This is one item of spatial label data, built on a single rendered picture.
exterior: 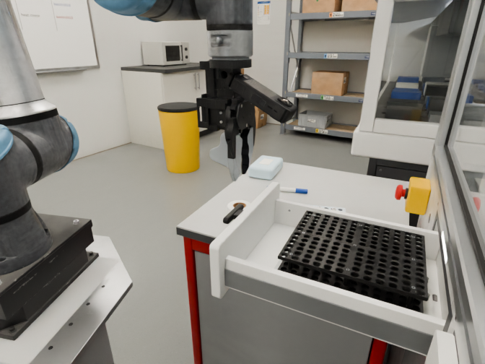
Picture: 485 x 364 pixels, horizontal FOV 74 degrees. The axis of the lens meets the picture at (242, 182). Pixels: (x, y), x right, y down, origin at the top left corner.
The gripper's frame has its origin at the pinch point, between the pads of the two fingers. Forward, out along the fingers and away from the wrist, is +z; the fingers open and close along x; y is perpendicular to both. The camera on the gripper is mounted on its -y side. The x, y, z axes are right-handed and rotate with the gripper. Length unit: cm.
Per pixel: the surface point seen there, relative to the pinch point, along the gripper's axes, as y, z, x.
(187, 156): 158, 81, -198
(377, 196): -23, 24, -54
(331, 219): -16.3, 10.2, -6.9
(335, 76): 56, 19, -381
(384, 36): -16, -24, -80
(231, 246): -2.7, 9.8, 10.2
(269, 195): -2.7, 7.8, -7.6
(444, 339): -33.6, 7.5, 18.8
